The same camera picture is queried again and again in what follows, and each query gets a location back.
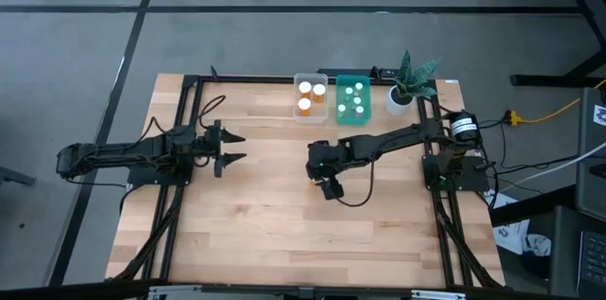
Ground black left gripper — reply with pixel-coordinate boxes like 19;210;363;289
191;118;248;179

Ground clear plastic bin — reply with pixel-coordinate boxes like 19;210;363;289
293;72;330;125

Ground green plastic bin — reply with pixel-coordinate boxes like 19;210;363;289
334;74;372;127

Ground snake plant in white pot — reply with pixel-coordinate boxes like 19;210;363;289
383;50;442;117

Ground silver metal bar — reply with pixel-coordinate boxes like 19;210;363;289
146;284;468;300

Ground white printed bag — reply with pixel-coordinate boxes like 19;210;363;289
487;190;553;256

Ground gray furniture leg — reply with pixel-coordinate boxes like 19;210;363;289
0;165;38;186

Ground black table leg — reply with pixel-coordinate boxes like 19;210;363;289
509;0;606;88

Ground gray cabinet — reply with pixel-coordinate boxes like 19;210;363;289
575;86;606;223

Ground black keyboard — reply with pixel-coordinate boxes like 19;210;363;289
576;229;606;297

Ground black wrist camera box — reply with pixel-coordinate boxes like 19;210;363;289
317;175;346;202

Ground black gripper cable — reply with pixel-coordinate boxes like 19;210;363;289
336;160;376;209

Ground black aluminium table frame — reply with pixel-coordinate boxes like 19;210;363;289
113;66;506;291

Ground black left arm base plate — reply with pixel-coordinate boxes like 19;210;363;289
126;167;193;186

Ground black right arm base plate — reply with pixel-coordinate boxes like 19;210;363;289
422;154;491;192

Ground yellow extension cable with plug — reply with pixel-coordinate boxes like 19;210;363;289
504;79;606;127

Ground white cable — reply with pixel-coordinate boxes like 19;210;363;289
501;142;606;186

